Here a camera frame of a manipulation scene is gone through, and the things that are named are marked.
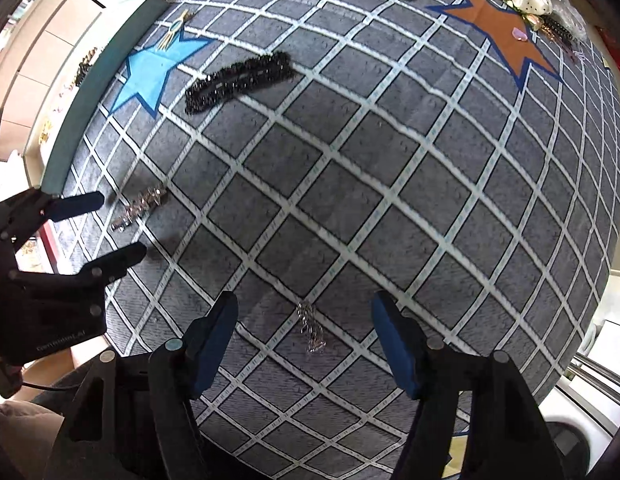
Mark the pink heart bead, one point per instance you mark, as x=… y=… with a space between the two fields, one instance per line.
x=519 y=33

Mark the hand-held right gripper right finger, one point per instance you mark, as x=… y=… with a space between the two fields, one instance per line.
x=400 y=355

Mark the black sequin hair clip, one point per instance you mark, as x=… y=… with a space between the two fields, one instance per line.
x=230 y=82

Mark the gold green hair pin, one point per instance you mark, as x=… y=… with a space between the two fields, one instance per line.
x=176 y=27

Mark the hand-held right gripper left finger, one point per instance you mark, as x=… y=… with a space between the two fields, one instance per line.
x=215 y=345

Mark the dark brown hair clip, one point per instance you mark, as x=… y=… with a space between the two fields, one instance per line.
x=572 y=52

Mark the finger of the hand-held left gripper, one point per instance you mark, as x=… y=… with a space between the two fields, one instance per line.
x=77 y=205
x=120 y=260

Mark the clear plastic bag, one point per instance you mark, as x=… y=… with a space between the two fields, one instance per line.
x=570 y=10

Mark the grey checked star tablecloth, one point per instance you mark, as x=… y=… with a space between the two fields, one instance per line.
x=390 y=160

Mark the person's left forearm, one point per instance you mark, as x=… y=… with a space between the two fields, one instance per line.
x=15 y=440

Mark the white washing machine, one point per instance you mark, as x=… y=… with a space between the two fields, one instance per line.
x=580 y=410

